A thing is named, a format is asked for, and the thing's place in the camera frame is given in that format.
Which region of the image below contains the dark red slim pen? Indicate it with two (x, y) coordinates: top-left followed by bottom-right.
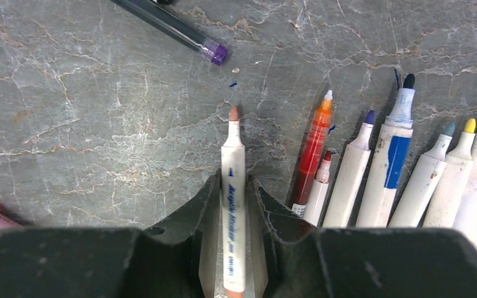
(290, 89), (333, 217)

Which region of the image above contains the white grey pen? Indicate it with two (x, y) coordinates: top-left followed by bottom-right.
(322, 110), (375, 228)

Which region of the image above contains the brown cap pen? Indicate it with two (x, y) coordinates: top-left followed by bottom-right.
(221, 106), (247, 297)

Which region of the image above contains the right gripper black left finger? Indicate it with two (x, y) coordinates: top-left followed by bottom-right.
(0, 173), (221, 297)

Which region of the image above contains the purple cap pen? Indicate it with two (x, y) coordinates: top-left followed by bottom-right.
(114, 0), (228, 66)

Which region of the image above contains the blue cap white pen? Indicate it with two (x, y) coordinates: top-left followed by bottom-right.
(355, 73), (416, 228)

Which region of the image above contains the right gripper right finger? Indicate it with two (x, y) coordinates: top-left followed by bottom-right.
(247, 177), (477, 297)

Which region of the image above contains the red cap white pen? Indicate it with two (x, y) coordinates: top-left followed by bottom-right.
(303, 150), (332, 226)

